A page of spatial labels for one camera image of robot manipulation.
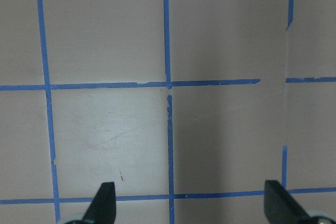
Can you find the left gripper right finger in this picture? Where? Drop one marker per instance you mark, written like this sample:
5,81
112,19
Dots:
281,208

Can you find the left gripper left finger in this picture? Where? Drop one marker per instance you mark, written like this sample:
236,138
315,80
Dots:
103,208

